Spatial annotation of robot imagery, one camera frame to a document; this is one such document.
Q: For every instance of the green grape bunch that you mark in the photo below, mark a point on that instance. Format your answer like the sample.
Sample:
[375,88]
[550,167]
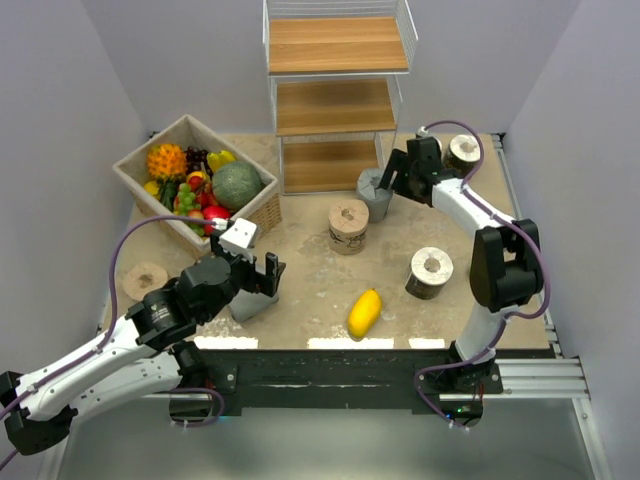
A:
[185,200]

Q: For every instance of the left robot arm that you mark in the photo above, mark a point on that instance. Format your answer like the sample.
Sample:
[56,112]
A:
[148,351]

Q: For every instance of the wicker basket with cloth liner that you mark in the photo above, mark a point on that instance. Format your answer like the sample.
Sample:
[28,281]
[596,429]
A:
[155,197]

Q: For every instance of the brown roll centre table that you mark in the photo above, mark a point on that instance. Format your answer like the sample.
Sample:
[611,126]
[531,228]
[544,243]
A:
[348,223]

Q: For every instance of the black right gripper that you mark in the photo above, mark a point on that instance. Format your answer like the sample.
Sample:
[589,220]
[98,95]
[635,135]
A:
[398,162]

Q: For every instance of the black white roll back corner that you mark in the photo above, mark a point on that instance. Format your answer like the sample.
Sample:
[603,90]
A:
[462,154]

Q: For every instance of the brown roll left edge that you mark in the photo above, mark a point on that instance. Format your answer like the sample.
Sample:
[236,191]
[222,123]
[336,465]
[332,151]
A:
[142,279]

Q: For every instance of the red apple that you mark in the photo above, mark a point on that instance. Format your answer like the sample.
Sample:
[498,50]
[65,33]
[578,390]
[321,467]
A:
[213,212]

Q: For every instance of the black white roll centre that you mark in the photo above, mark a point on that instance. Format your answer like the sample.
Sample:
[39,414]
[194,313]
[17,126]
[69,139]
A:
[429,270]

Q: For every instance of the orange pineapple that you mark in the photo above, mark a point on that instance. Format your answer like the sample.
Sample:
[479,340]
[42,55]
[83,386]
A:
[166,162]

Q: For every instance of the dark purple grapes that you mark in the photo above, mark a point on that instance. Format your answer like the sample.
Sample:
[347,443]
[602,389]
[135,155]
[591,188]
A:
[196,160]

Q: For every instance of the grey roll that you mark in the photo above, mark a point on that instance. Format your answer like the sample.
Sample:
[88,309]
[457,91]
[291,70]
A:
[376,199]
[246,305]

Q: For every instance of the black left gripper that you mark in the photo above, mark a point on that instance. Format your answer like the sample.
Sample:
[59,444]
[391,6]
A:
[268,282]

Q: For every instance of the yellow bananas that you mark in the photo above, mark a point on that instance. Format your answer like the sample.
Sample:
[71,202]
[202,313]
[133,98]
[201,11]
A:
[216,160]

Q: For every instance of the yellow mango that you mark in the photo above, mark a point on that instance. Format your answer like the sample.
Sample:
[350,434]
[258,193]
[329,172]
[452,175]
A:
[364,314]

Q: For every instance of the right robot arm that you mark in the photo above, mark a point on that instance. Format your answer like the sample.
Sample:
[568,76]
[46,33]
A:
[506,267]

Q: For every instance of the white wire wooden shelf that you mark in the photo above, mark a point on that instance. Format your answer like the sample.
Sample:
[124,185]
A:
[333,69]

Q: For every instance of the green netted melon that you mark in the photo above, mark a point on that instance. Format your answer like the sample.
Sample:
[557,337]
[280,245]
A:
[235,184]

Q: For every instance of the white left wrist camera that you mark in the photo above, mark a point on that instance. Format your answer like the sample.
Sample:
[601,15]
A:
[239,234]

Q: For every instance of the red yellow peach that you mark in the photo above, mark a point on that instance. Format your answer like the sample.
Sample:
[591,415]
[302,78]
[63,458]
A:
[195,215]

